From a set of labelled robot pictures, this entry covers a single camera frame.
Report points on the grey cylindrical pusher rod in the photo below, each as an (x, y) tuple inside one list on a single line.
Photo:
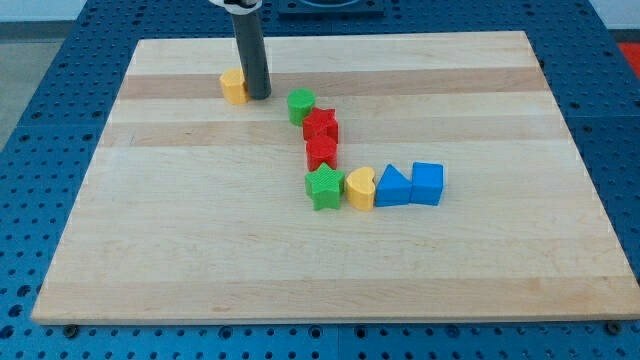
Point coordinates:
[(252, 53)]

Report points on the yellow heart block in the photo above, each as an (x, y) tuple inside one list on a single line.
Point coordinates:
[(360, 188)]

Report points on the blue triangle block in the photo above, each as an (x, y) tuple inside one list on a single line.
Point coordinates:
[(393, 188)]

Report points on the red cylinder block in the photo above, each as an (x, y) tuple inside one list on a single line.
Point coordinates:
[(321, 149)]

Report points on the blue cube block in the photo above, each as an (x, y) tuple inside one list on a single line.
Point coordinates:
[(427, 183)]

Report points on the red star block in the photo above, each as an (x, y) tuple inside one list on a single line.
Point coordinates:
[(321, 122)]

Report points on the wooden board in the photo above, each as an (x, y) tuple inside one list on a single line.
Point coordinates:
[(194, 210)]

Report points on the white robot wrist flange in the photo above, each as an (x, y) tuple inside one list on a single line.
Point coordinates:
[(238, 7)]

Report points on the yellow hexagon block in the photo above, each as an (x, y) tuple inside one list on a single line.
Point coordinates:
[(232, 82)]

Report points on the green star block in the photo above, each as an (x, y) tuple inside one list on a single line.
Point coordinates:
[(325, 187)]

